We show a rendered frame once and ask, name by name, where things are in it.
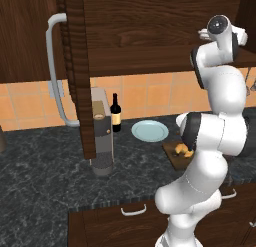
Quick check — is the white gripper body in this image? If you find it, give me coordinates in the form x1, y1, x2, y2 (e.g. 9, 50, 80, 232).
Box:
198, 23, 250, 47

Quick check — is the golden croissant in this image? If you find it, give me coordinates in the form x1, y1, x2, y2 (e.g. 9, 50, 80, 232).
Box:
173, 142, 195, 159

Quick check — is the brown wooden cutting board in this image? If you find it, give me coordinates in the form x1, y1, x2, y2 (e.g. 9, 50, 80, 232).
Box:
161, 139, 201, 172

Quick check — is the open dark wood cabinet door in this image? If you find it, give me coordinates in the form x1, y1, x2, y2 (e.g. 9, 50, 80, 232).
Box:
54, 0, 98, 161

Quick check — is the closed dark wood cabinet door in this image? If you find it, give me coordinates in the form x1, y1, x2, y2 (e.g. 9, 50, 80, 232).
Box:
0, 0, 68, 84

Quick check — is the grey hanging kitchen tool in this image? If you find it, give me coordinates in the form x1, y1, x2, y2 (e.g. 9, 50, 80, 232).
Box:
245, 67, 256, 96

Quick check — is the light blue plate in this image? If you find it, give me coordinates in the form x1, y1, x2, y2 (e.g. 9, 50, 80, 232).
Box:
130, 119, 170, 143

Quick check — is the dark wine bottle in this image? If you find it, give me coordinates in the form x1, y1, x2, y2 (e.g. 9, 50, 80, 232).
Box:
110, 92, 123, 134

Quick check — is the grey coffee machine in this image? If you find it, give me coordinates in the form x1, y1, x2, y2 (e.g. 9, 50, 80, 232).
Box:
89, 86, 115, 177

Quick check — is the dark wood drawer front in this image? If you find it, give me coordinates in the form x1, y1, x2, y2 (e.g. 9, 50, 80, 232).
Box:
67, 198, 174, 247
196, 181, 256, 247

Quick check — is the dark wood wall cabinet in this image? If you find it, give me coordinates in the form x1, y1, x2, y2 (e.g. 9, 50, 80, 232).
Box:
82, 0, 256, 78

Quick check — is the grey drawer handle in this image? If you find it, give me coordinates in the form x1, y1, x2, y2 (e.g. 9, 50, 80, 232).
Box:
220, 188, 238, 201
120, 204, 148, 217

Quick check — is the grey wall socket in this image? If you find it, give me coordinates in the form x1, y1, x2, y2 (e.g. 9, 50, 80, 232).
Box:
47, 79, 66, 99

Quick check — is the grey cabinet door handle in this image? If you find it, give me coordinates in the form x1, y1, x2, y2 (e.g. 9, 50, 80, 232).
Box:
45, 12, 81, 128

